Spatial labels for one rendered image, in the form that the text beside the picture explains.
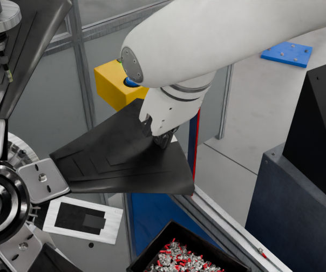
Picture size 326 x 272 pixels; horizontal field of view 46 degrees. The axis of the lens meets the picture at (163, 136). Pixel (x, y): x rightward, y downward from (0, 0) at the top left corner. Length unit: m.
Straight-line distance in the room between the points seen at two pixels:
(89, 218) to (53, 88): 0.79
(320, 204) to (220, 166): 1.35
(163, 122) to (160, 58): 0.21
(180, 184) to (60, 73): 0.88
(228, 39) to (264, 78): 2.66
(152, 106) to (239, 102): 2.19
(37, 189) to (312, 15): 0.47
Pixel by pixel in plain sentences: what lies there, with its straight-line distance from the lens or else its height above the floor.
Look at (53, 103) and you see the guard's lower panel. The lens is 1.53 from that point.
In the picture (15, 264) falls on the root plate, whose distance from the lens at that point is 0.66.
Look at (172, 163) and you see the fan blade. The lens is 0.71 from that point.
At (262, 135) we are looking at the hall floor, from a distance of 2.53.
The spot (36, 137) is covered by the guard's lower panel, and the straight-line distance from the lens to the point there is 1.58.
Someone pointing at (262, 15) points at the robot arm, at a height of 1.49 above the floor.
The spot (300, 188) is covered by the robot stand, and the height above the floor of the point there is 0.92.
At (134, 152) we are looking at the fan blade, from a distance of 0.70.
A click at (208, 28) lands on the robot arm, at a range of 0.39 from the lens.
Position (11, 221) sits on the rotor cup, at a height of 1.19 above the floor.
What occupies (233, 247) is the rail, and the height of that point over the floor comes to 0.83.
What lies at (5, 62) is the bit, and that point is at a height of 1.39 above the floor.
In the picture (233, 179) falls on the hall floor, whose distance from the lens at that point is 2.23.
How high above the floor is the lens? 1.66
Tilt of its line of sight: 43 degrees down
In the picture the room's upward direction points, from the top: straight up
